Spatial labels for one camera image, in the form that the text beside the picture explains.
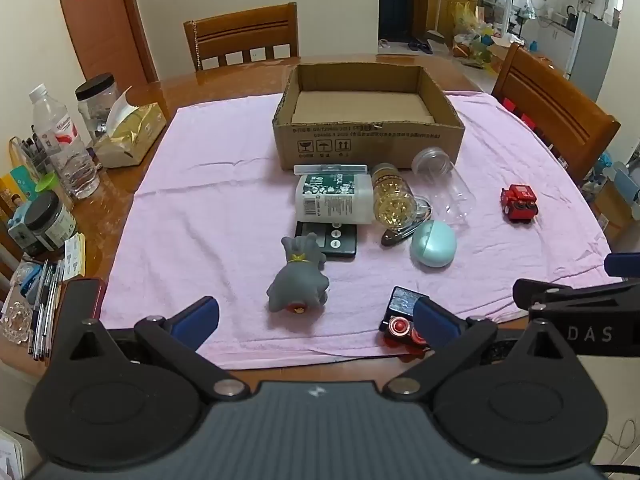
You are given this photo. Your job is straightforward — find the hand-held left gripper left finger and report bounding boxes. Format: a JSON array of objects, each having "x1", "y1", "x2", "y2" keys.
[{"x1": 47, "y1": 296, "x2": 249, "y2": 403}]

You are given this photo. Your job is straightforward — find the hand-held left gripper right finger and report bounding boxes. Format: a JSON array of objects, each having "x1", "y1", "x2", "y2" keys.
[{"x1": 384, "y1": 296, "x2": 583, "y2": 402}]

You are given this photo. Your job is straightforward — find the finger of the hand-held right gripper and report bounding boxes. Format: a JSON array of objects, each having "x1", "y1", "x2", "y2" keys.
[
  {"x1": 513, "y1": 277, "x2": 640, "y2": 319},
  {"x1": 604, "y1": 253, "x2": 640, "y2": 277}
]

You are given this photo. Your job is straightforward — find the dark blue toy car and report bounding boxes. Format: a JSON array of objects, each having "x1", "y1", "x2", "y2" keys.
[{"x1": 378, "y1": 286, "x2": 432, "y2": 351}]

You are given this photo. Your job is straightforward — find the teal oval case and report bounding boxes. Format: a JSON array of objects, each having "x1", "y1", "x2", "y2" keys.
[{"x1": 410, "y1": 220, "x2": 458, "y2": 268}]

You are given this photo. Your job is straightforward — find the red toy train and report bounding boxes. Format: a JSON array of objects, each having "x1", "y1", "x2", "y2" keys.
[{"x1": 501, "y1": 185, "x2": 540, "y2": 223}]

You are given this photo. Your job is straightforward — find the grey rubber animal toy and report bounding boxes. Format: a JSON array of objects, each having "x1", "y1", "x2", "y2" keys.
[{"x1": 266, "y1": 234, "x2": 331, "y2": 316}]

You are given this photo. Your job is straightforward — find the black digital timer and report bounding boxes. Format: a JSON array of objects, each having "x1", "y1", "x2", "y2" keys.
[{"x1": 294, "y1": 220, "x2": 358, "y2": 261}]

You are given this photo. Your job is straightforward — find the gold capsule bottle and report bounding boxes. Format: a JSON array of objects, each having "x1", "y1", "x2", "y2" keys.
[{"x1": 371, "y1": 162, "x2": 418, "y2": 233}]

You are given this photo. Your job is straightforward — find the white bottle green label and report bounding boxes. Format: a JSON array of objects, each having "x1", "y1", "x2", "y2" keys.
[{"x1": 295, "y1": 172, "x2": 376, "y2": 225}]

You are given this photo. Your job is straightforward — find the clear plastic jar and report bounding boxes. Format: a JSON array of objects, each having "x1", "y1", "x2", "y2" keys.
[{"x1": 411, "y1": 146, "x2": 476, "y2": 226}]

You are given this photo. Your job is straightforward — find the clear long plastic case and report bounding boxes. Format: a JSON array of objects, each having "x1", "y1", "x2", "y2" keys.
[{"x1": 293, "y1": 162, "x2": 369, "y2": 177}]

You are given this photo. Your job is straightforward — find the brown cardboard box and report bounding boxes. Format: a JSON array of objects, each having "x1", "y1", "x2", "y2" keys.
[{"x1": 272, "y1": 62, "x2": 466, "y2": 172}]

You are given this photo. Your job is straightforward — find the closed cardboard carton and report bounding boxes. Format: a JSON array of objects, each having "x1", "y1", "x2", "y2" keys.
[{"x1": 592, "y1": 177, "x2": 636, "y2": 241}]

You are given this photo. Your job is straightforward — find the light blue plastic bin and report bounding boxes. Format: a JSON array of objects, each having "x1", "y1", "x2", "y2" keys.
[{"x1": 602, "y1": 160, "x2": 640, "y2": 213}]

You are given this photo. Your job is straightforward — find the pink towel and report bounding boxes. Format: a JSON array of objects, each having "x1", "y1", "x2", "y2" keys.
[{"x1": 100, "y1": 91, "x2": 626, "y2": 368}]

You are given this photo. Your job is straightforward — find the black red-edged case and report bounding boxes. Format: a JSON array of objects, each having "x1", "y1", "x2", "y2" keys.
[{"x1": 64, "y1": 277, "x2": 108, "y2": 322}]

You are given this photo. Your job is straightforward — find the white paper cards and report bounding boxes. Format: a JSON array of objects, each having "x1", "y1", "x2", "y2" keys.
[{"x1": 62, "y1": 232, "x2": 87, "y2": 281}]

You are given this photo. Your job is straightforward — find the row of pens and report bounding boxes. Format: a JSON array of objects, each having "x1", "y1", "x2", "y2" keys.
[{"x1": 27, "y1": 259, "x2": 66, "y2": 361}]

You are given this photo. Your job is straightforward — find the wooden chair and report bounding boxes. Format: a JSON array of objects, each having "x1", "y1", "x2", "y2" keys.
[
  {"x1": 183, "y1": 2, "x2": 301, "y2": 73},
  {"x1": 491, "y1": 42, "x2": 621, "y2": 186}
]

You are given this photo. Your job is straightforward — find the dark jar black lid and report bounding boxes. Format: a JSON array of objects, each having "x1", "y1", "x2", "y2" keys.
[{"x1": 22, "y1": 191, "x2": 77, "y2": 253}]

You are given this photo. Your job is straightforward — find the clear glass dish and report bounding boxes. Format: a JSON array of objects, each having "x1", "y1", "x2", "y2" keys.
[{"x1": 0, "y1": 300, "x2": 33, "y2": 346}]

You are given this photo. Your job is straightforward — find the gold tissue pack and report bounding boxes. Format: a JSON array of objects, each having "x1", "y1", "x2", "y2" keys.
[{"x1": 94, "y1": 86, "x2": 168, "y2": 168}]

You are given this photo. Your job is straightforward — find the grey refrigerator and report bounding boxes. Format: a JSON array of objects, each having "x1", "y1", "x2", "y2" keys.
[{"x1": 567, "y1": 12, "x2": 621, "y2": 103}]

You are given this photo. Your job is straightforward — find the clear plastic water bottle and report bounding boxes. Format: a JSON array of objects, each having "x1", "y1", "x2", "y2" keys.
[{"x1": 28, "y1": 84, "x2": 101, "y2": 200}]

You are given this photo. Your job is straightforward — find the teal paper box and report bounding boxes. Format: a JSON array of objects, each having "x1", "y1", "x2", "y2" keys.
[{"x1": 0, "y1": 162, "x2": 38, "y2": 211}]

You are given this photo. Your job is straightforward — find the clear pen holder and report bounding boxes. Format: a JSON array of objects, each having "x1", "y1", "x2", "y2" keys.
[{"x1": 7, "y1": 135, "x2": 51, "y2": 186}]

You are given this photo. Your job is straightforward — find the clear jar black lid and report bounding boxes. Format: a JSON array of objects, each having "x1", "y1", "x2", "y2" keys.
[{"x1": 75, "y1": 73, "x2": 123, "y2": 143}]

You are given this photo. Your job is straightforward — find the white kitchen counter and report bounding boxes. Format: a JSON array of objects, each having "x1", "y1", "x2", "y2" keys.
[{"x1": 520, "y1": 10, "x2": 576, "y2": 52}]

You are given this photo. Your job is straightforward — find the pile of yellow plastic bags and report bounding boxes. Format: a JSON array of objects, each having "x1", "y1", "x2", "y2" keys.
[{"x1": 452, "y1": 2, "x2": 501, "y2": 61}]

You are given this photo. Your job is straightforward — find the wooden cabinet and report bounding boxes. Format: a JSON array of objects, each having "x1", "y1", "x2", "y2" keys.
[{"x1": 422, "y1": 0, "x2": 481, "y2": 41}]

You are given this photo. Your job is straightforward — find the brown wooden door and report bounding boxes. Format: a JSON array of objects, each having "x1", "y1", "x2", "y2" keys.
[{"x1": 52, "y1": 0, "x2": 161, "y2": 83}]

